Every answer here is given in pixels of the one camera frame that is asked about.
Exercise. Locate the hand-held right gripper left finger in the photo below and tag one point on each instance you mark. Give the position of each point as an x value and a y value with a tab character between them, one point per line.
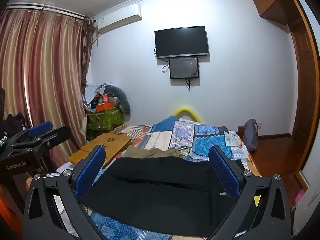
90	171

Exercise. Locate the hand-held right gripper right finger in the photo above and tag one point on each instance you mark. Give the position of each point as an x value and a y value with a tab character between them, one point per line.
225	173

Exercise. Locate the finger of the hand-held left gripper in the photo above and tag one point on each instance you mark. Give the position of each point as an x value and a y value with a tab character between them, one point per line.
53	136
40	128

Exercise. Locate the black pants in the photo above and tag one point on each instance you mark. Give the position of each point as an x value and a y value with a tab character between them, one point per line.
150	197

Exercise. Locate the khaki pants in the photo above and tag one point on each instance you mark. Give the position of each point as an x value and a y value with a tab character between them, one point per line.
150	152

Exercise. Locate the dark cloth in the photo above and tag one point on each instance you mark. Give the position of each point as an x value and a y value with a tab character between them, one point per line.
15	123

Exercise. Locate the yellow orange bed sheet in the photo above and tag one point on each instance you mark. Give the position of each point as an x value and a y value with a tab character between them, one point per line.
253	165

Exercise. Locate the wooden lap desk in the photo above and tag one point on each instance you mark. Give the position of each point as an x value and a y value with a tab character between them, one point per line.
106	142

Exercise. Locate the grey purple backpack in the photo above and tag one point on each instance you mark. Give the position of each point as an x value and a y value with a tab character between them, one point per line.
250	135

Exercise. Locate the striped pink beige curtain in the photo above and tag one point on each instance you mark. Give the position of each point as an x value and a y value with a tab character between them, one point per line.
42	80

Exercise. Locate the green fabric storage box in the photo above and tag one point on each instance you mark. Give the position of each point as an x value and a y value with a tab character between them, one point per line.
106	120

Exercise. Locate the blue patchwork blanket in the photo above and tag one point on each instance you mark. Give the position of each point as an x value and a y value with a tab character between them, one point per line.
182	135

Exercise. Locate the white crumpled cloth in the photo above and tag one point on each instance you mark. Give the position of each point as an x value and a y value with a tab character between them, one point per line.
90	91

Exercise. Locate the orange box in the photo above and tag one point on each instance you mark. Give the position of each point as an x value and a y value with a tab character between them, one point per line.
105	107

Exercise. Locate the small red box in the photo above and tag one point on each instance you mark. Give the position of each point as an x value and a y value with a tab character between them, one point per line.
105	98

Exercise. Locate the yellow foam tube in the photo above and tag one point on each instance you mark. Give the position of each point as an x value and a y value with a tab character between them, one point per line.
186	111

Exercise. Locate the pink cloth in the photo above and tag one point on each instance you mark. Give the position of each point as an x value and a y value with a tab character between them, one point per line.
299	197

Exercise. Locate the grey plush toy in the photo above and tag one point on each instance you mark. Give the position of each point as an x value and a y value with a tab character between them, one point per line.
122	98

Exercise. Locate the wooden door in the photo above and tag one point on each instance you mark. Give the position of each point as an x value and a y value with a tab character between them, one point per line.
303	80

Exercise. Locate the white air conditioner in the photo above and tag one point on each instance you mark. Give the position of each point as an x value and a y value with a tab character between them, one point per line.
118	17

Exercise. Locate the wooden bed post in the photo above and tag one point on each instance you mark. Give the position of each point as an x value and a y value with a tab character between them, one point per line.
241	132

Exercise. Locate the small black wall monitor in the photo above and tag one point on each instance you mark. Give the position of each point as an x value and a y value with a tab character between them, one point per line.
183	67

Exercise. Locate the white curtain rail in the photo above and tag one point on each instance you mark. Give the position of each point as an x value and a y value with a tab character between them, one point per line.
45	8

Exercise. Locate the black wall television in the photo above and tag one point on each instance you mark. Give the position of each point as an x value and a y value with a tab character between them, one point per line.
181	41

